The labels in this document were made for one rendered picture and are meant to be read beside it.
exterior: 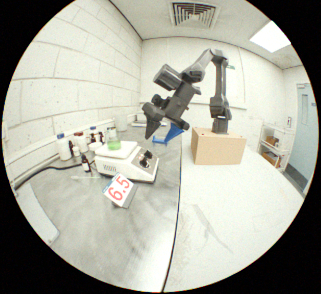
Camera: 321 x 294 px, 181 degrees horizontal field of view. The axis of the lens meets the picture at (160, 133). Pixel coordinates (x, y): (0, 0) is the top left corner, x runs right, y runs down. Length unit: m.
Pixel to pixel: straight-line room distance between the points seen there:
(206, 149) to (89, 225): 0.42
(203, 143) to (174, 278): 0.40
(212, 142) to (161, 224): 0.31
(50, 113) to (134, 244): 0.69
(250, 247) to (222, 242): 0.08
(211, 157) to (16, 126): 0.91
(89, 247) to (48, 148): 0.53
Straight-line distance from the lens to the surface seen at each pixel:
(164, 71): 0.28
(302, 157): 2.91
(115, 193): 0.28
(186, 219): 0.25
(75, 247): 0.27
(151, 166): 0.34
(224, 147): 0.42
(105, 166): 0.35
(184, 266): 0.22
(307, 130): 2.87
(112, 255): 0.23
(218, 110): 0.43
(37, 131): 0.68
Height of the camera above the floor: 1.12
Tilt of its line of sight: 15 degrees down
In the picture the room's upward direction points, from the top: straight up
